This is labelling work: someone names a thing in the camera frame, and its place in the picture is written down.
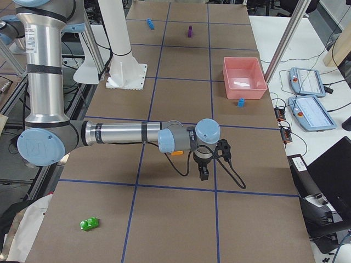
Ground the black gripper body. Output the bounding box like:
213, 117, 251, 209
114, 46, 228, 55
193, 151, 214, 173

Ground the green duplo block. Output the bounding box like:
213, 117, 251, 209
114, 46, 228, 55
80, 217, 99, 231

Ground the long blue duplo block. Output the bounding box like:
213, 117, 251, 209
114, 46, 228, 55
146, 18, 155, 30

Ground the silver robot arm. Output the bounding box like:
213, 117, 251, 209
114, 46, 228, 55
15, 1, 220, 180

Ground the pink plastic box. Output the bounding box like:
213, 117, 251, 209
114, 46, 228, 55
223, 57, 267, 100

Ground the orange duplo block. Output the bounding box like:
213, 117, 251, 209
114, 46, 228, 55
171, 151, 184, 156

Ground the small blue duplo block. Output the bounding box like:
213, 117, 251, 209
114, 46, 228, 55
237, 98, 245, 107

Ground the near teach pendant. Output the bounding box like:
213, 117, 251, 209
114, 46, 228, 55
288, 95, 337, 132

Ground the teach pendant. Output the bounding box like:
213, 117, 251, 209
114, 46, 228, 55
288, 95, 337, 132
289, 67, 326, 98

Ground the black laptop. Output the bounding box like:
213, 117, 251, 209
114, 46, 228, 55
308, 136, 350, 220

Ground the far teach pendant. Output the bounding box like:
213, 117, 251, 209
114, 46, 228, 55
289, 67, 326, 98

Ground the purple duplo block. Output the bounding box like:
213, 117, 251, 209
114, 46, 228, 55
188, 26, 193, 38

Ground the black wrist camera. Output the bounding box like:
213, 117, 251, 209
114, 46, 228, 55
216, 139, 231, 163

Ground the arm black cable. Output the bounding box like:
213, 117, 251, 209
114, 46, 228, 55
163, 149, 246, 190

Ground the white camera stand column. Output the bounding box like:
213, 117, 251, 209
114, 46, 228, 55
98, 0, 148, 90

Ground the aluminium frame post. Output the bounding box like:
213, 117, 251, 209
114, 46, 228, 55
264, 0, 310, 84

